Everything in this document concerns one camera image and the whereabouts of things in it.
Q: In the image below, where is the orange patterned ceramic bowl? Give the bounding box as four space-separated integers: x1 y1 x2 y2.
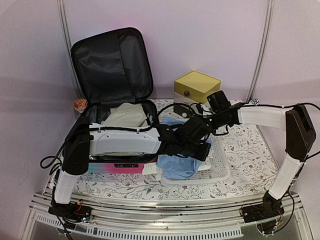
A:
72 98 87 113

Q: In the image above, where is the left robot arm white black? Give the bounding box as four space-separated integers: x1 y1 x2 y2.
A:
49 117 211 220

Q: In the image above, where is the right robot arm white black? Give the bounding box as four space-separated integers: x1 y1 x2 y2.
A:
207 90 317 218

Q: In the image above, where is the metal wall post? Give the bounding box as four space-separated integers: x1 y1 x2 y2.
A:
246 0 275 102
56 0 72 53

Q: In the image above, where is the pink and teal kids suitcase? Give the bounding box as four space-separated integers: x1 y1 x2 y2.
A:
62 27 159 176

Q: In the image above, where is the white plastic mesh basket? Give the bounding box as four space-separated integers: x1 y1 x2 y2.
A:
156 134 230 185

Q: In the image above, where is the beige folded garment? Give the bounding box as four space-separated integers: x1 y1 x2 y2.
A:
90 102 148 157

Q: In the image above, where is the aluminium front rail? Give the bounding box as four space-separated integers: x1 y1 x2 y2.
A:
22 190 313 240

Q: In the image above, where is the left metal wall post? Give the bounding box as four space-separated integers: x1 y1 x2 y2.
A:
56 0 72 53

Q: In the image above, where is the light blue garment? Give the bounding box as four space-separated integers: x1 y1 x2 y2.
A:
156 116 212 180

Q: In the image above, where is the yellow and white storage box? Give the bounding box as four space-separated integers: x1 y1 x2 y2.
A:
174 70 221 109

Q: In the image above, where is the black white patterned cloth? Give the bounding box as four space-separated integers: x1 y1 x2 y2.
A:
249 98 260 105

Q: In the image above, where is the white garment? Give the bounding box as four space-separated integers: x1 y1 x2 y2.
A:
142 162 212 176

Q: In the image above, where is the right metal wall post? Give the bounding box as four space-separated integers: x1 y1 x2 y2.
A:
246 0 275 102

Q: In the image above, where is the floral white tablecloth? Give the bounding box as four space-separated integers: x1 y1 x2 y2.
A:
47 98 281 201

